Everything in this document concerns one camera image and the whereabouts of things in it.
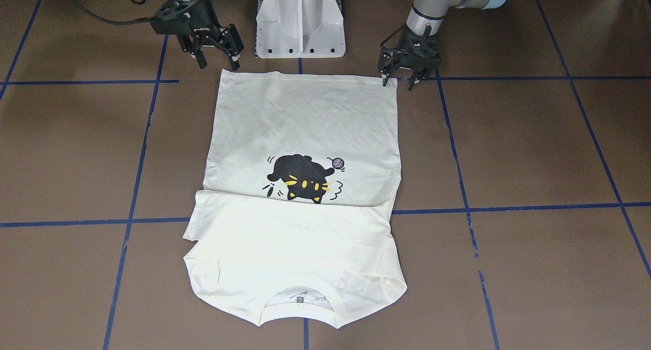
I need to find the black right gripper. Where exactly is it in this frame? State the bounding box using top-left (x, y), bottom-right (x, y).
top-left (151, 0), bottom-right (244, 70)

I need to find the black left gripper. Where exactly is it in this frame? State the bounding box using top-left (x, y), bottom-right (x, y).
top-left (377, 25), bottom-right (441, 91)

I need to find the cream long-sleeve cat shirt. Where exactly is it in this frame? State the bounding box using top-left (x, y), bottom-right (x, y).
top-left (183, 70), bottom-right (407, 328)

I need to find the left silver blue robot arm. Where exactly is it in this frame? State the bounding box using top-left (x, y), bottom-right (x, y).
top-left (377, 0), bottom-right (506, 90)

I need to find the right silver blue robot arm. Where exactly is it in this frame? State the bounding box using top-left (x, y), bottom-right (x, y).
top-left (151, 0), bottom-right (244, 71)

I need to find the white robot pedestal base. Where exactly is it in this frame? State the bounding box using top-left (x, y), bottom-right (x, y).
top-left (254, 0), bottom-right (346, 60)

